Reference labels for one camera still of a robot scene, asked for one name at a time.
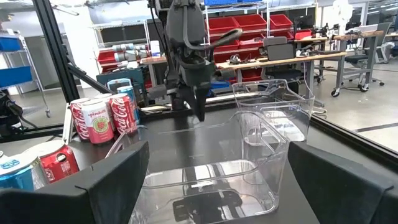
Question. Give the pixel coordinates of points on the wooden top workbench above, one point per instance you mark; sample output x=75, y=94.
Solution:
x=357, y=35
x=280, y=61

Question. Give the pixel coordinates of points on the white metal shelf rack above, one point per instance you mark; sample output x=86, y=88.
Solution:
x=236, y=8

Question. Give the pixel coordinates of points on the grey box monitor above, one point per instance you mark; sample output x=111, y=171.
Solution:
x=275, y=41
x=281, y=52

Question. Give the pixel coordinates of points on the blue silver Red Bull can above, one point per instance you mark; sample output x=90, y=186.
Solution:
x=126, y=89
x=119, y=84
x=15, y=179

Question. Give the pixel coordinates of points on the clear plastic storage bin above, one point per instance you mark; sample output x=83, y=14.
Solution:
x=280, y=93
x=264, y=161

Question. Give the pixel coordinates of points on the red Coca-Cola can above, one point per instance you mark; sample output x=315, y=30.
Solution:
x=77, y=121
x=122, y=115
x=59, y=165

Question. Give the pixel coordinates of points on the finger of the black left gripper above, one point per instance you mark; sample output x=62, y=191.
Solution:
x=201, y=102
x=187, y=98

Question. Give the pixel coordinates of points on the white pink Spindrift can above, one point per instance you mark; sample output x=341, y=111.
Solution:
x=98, y=124
x=104, y=96

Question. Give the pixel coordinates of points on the blue plastic storage bin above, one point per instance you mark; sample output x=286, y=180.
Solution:
x=15, y=76
x=9, y=43
x=224, y=2

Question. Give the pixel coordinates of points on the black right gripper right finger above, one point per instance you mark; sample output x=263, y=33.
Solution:
x=342, y=193

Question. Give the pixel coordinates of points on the black frame post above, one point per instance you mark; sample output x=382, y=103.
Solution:
x=53, y=46

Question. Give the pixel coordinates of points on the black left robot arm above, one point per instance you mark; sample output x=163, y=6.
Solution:
x=183, y=21

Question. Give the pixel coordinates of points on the black diagonal frame brace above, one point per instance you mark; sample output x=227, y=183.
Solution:
x=90, y=79

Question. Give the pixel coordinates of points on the black office chair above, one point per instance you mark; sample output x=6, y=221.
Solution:
x=357, y=59

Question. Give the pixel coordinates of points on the white bottle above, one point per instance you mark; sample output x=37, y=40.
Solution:
x=155, y=49

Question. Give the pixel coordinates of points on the white upright plate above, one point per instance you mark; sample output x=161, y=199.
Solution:
x=67, y=124

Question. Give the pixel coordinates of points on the black table edge rail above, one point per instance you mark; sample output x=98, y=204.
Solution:
x=357, y=140
x=31, y=132

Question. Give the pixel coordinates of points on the red plastic storage bin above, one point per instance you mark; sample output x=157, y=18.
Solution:
x=222, y=25
x=225, y=56
x=250, y=21
x=106, y=57
x=281, y=21
x=303, y=34
x=252, y=74
x=250, y=43

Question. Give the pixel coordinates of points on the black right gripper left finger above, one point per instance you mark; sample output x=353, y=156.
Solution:
x=118, y=186

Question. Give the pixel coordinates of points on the teal cabinet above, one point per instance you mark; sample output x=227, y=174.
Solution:
x=130, y=76

